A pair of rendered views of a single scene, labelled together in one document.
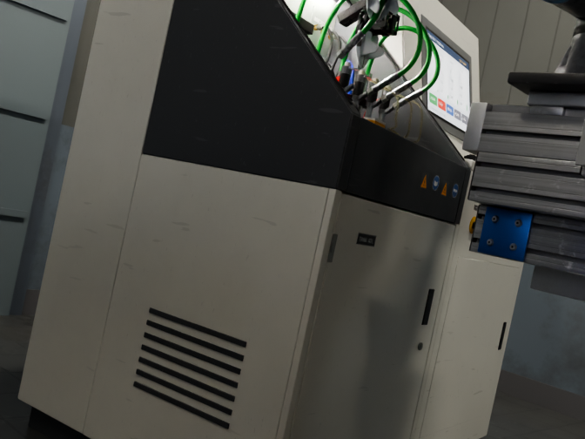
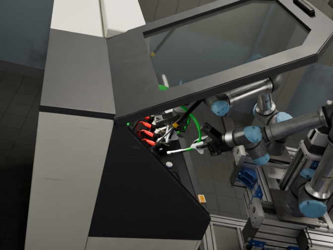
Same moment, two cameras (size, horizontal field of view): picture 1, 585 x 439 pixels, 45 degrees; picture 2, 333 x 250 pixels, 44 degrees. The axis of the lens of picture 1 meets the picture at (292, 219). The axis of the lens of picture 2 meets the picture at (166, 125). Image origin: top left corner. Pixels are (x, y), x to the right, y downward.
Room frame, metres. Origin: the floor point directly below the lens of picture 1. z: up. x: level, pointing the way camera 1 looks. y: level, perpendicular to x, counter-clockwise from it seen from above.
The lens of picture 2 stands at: (0.85, 1.35, 2.35)
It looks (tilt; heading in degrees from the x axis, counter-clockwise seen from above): 33 degrees down; 306
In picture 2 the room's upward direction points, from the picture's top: 18 degrees clockwise
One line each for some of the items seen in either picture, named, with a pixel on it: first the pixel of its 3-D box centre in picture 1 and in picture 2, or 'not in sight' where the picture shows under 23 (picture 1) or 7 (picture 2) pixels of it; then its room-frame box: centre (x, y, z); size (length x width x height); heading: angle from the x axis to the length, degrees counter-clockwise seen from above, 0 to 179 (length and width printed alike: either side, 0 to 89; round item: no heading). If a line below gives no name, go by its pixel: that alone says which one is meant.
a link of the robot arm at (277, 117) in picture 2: not in sight; (281, 125); (1.59, -0.80, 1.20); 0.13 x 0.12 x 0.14; 170
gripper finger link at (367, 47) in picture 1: (367, 49); (172, 137); (1.83, -0.10, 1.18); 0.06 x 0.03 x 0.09; 56
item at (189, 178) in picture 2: (406, 176); (187, 181); (1.74, -0.25, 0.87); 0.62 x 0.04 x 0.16; 146
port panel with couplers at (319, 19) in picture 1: (319, 61); not in sight; (2.22, 0.02, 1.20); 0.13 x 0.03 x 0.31; 146
